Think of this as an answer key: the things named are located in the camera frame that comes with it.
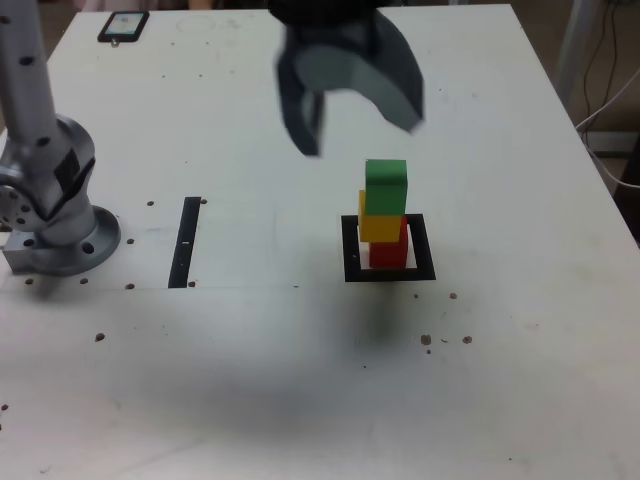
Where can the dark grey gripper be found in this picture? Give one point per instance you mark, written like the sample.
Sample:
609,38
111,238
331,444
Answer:
340,32

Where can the green cube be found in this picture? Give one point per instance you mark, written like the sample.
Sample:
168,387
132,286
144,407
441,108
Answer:
385,192

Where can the yellow cube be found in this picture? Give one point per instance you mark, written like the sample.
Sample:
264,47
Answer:
380,229

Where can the red cube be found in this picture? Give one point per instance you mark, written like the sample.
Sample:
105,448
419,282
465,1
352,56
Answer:
387,255

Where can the black tape square outline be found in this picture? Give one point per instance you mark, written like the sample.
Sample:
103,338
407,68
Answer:
427,250

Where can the black tape strip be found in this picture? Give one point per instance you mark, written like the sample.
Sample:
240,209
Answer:
182,260

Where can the black smartphone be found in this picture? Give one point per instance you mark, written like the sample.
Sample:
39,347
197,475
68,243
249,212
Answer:
122,25

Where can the white metal post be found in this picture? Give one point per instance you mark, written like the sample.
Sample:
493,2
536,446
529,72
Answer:
572,45

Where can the white wall duct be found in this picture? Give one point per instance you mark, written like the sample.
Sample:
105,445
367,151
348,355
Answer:
615,142

